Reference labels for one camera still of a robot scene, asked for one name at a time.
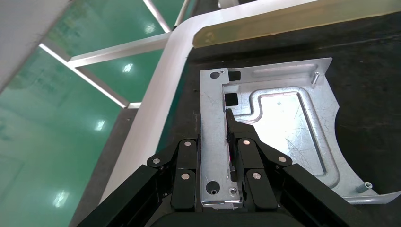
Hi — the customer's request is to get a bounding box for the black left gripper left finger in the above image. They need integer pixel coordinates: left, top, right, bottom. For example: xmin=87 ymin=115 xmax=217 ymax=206
xmin=77 ymin=139 xmax=199 ymax=227

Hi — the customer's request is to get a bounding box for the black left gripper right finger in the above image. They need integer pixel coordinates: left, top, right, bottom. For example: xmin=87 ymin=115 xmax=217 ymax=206
xmin=226 ymin=108 xmax=376 ymax=227

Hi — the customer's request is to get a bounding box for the stamped metal bracket plate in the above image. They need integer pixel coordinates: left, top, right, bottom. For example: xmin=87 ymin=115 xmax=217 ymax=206
xmin=199 ymin=57 xmax=401 ymax=210

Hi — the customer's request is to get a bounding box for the black work mat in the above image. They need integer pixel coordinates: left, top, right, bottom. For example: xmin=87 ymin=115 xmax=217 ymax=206
xmin=157 ymin=11 xmax=401 ymax=227

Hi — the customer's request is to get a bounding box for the tan strip beside work mat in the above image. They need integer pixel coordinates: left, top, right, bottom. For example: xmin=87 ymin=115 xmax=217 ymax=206
xmin=192 ymin=0 xmax=401 ymax=49

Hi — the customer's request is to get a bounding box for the white pipe rack frame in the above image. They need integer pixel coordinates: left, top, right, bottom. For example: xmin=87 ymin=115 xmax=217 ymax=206
xmin=39 ymin=0 xmax=192 ymax=109

